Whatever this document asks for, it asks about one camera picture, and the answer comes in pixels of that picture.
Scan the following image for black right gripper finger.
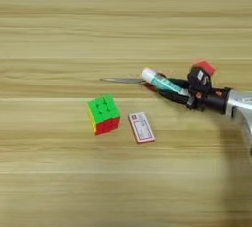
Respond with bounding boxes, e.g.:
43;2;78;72
157;89;192;106
166;78;192;90

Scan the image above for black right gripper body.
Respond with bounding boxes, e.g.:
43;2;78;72
186;87;231;114

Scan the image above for white teal glue stick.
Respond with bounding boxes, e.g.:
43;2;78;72
141;67;190;97

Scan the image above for red cube block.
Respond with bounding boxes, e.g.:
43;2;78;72
191;60;217;77

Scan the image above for green red puzzle cube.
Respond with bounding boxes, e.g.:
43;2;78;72
87;94;121;136

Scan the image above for small black box white label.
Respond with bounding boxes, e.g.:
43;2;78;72
187;69;213;96

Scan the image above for red handled scissors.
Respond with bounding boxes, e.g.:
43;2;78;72
99;71;169;94

